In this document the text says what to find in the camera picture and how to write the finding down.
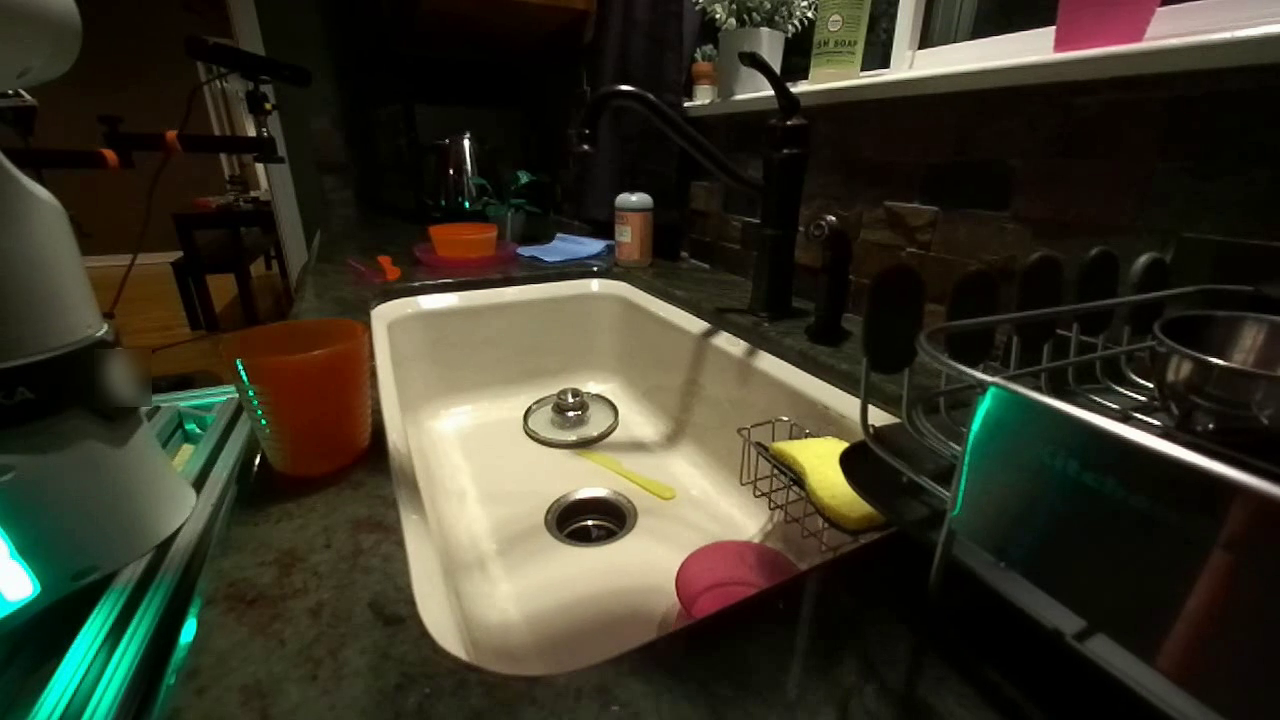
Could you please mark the white potted plant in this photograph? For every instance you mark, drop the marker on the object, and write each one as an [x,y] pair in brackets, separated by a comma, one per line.
[751,62]

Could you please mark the orange bowl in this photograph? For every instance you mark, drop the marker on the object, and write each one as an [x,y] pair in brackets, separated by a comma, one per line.
[466,240]

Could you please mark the metal sink drain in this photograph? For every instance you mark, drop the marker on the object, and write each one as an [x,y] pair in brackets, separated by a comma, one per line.
[588,516]

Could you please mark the blue cloth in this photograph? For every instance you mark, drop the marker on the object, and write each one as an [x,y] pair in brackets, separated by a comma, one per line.
[561,248]

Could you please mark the white window sill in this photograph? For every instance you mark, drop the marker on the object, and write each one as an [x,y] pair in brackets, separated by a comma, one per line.
[1003,66]

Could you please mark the yellow plastic fork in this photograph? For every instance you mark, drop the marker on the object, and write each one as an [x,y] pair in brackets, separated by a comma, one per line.
[635,479]

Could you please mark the glass pot lid metal knob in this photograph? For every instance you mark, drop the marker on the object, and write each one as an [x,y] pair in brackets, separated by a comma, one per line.
[569,405]

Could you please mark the green card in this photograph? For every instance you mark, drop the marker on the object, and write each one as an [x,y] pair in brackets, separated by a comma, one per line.
[843,34]

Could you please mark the metal pot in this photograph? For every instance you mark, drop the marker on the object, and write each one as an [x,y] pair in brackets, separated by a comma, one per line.
[1225,374]

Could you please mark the small orange object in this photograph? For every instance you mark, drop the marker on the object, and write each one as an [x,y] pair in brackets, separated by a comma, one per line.
[386,271]

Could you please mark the black kitchen faucet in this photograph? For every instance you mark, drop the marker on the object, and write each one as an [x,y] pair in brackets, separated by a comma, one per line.
[782,225]

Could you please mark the pink plastic cup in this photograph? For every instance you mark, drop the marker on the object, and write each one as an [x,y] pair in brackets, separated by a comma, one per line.
[723,580]

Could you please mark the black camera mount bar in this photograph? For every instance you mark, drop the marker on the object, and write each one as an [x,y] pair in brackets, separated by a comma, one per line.
[135,146]

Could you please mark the white sink basin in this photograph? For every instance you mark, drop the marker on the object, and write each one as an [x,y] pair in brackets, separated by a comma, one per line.
[466,346]

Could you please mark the black sink sprayer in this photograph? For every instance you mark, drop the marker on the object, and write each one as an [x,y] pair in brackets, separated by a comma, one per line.
[829,286]

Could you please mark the dark wooden stool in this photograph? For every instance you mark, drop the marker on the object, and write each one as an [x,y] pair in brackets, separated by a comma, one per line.
[223,262]

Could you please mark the orange plastic cup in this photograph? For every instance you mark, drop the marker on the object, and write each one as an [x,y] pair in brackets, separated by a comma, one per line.
[313,403]

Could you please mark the grey dish rack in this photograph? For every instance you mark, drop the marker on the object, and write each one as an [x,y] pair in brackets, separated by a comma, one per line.
[1064,521]

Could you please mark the yellow sponge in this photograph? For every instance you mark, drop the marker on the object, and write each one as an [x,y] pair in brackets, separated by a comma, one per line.
[821,473]

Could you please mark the orange jar white lid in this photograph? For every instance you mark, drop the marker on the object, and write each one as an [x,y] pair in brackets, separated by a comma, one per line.
[635,235]

